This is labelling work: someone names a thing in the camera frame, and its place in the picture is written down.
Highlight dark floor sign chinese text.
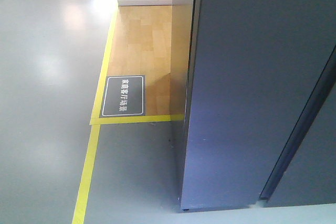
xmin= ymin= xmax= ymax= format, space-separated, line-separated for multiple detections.
xmin=100 ymin=75 xmax=145 ymax=118

